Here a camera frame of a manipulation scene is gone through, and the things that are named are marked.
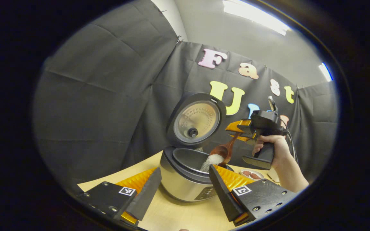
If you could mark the small ceiling light panel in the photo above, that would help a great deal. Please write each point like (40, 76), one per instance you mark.
(325, 72)

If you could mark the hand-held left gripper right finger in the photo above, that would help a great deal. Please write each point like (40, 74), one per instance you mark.
(222, 195)

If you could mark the silver black rice cooker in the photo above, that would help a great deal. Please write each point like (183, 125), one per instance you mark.
(181, 183)

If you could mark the round white plate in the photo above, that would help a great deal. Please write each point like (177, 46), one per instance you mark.
(252, 178)

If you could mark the white rice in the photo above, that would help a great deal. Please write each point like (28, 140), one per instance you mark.
(212, 160)

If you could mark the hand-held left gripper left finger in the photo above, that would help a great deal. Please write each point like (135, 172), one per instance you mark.
(146, 197)

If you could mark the red meat slice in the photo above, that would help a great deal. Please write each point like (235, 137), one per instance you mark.
(255, 176)
(246, 173)

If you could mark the black backdrop cloth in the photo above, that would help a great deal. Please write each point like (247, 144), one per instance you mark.
(108, 96)

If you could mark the brown wooden spoon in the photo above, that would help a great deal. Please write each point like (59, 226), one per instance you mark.
(223, 150)

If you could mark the long ceiling light panel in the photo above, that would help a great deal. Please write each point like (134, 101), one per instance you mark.
(255, 14)

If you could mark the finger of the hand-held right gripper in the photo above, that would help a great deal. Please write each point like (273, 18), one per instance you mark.
(236, 124)
(247, 138)

